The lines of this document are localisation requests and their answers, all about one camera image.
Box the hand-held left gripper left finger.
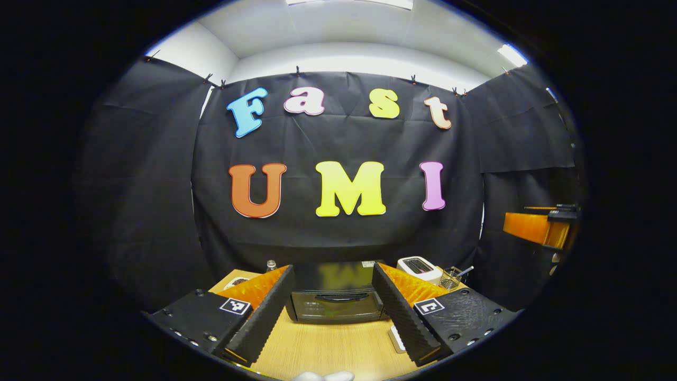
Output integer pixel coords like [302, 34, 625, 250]
[143, 265, 296, 366]

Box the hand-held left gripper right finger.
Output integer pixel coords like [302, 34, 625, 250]
[372, 263, 522, 367]

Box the black electric oven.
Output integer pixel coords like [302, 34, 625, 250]
[286, 260, 390, 325]

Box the white toaster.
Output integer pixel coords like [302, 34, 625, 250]
[397, 256, 444, 285]

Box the black backdrop cloth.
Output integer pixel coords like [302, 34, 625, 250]
[79, 56, 582, 313]

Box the ceiling light panel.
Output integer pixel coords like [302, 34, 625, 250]
[497, 43, 529, 68]

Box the wire mesh basket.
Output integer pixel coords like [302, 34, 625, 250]
[438, 267, 464, 291]

